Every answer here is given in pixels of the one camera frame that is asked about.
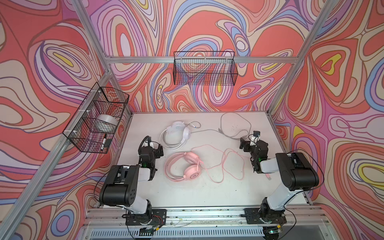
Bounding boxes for pink cat-ear headphones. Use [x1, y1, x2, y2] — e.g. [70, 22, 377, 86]
[164, 152, 202, 182]

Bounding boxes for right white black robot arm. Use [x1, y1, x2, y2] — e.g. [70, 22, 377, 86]
[240, 138, 320, 225]

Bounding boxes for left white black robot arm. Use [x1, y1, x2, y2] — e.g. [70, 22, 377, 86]
[99, 139, 164, 216]

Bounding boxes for white headphones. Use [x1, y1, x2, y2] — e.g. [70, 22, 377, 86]
[160, 121, 191, 151]

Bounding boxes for black marker in basket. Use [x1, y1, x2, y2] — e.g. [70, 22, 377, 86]
[101, 137, 112, 151]

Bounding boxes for white tape roll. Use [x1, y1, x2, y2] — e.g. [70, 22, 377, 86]
[95, 114, 118, 134]

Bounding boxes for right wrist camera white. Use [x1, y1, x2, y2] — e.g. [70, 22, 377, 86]
[251, 131, 261, 145]

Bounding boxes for grey white headphone cable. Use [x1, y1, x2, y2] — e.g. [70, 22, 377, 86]
[187, 112, 252, 141]

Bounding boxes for black wire basket left wall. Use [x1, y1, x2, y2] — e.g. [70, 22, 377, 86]
[63, 83, 130, 154]

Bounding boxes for black wire basket wall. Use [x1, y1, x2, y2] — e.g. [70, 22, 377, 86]
[63, 83, 130, 154]
[173, 50, 239, 86]

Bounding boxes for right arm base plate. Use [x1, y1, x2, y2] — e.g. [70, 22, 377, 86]
[241, 208, 287, 225]

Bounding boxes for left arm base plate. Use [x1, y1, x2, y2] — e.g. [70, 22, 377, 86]
[122, 209, 167, 227]

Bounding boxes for aluminium front rail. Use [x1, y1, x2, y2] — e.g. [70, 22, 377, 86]
[84, 205, 331, 227]

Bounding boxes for black wire basket back wall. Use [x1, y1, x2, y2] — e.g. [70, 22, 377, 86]
[173, 50, 239, 86]

